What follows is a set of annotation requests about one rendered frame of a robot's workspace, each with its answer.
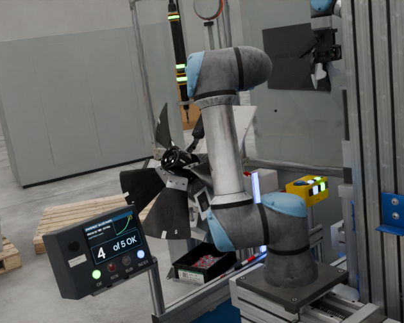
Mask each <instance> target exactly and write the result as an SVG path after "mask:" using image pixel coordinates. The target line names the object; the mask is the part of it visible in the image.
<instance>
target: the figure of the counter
mask: <svg viewBox="0 0 404 323"><path fill-rule="evenodd" d="M90 249H91V251H92V255H93V257H94V261H95V264H96V265H97V264H99V263H102V262H104V261H106V260H109V259H110V258H111V256H110V253H109V250H108V247H107V244H106V242H103V243H102V244H99V245H96V246H93V247H91V248H90Z"/></svg>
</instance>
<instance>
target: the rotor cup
mask: <svg viewBox="0 0 404 323"><path fill-rule="evenodd" d="M170 156H172V157H173V158H172V159H171V160H169V157H170ZM180 159H182V160H183V161H185V163H183V162H182V161H180ZM196 162H200V163H201V159H200V157H198V156H197V155H195V154H189V153H187V152H186V151H184V150H183V149H181V148H180V147H178V146H175V145H174V146H172V147H170V148H168V149H167V150H166V151H165V153H164V154H163V156H162V159H161V167H162V168H163V169H164V170H165V171H167V172H168V173H170V174H172V175H173V176H179V177H183V178H187V179H188V183H190V182H192V181H194V180H195V179H196V177H197V175H195V173H193V172H192V171H191V170H185V169H182V168H183V167H184V166H187V165H190V164H193V163H196ZM169 171H171V172H173V173H174V174H173V173H171V172H169Z"/></svg>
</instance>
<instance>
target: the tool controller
mask: <svg viewBox="0 0 404 323"><path fill-rule="evenodd" d="M42 239H43V242H44V245H45V248H46V251H47V255H48V257H49V261H50V264H51V267H52V270H53V273H54V275H55V279H56V282H57V285H58V288H59V291H60V294H61V297H62V299H73V300H80V299H82V298H84V297H86V296H88V295H90V294H93V293H94V292H96V291H98V290H100V289H102V288H104V287H107V288H110V287H111V286H113V285H112V284H113V283H115V282H117V281H119V280H121V279H124V280H125V279H128V278H130V277H129V276H130V275H132V274H134V273H136V272H138V271H140V270H142V269H144V268H146V267H148V266H150V265H152V264H153V259H152V256H151V253H150V250H149V246H148V244H147V240H146V237H145V234H144V230H143V228H142V224H141V222H140V219H139V215H138V212H137V209H136V206H135V205H134V204H131V205H127V206H121V207H118V208H114V209H112V210H109V211H106V212H104V213H100V214H98V215H95V216H93V217H90V218H87V219H85V220H81V221H79V222H76V223H74V224H71V225H68V226H65V227H63V228H60V229H57V230H55V231H52V232H50V233H46V234H44V235H42ZM103 242H106V244H107V247H108V250H109V253H110V256H111V258H110V259H109V260H106V261H104V262H102V263H99V264H97V265H96V264H95V261H94V257H93V255H92V251H91V249H90V248H91V247H93V246H96V245H99V244H102V243H103ZM140 249H141V250H143V251H144V253H145V255H144V257H143V258H142V259H139V258H137V251H138V250H140ZM124 256H129V257H130V259H131V262H130V264H129V265H124V264H123V263H122V259H123V257H124ZM111 262H112V263H115V265H116V270H115V271H114V272H109V271H108V269H107V266H108V264H109V263H111ZM95 269H97V270H99V271H100V272H101V276H100V278H99V279H94V278H93V277H92V271H93V270H95Z"/></svg>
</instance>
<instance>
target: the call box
mask: <svg viewBox="0 0 404 323"><path fill-rule="evenodd" d="M314 178H318V176H312V175H307V176H305V177H302V178H300V179H297V180H295V181H298V180H303V181H305V183H308V181H310V180H311V179H314ZM295 181H293V182H291V183H289V184H287V185H285V186H286V193H290V194H295V195H298V196H300V197H302V198H303V199H304V201H305V203H306V207H307V208H308V207H309V206H312V205H313V204H315V203H318V202H319V201H322V200H323V199H326V198H327V197H328V188H326V189H324V190H322V191H320V192H318V193H316V194H314V187H315V186H317V185H320V184H321V183H324V182H325V181H327V177H323V178H320V179H318V180H317V181H314V182H313V183H310V184H309V185H295ZM311 188H313V195H312V196H309V191H308V190H309V189H311Z"/></svg>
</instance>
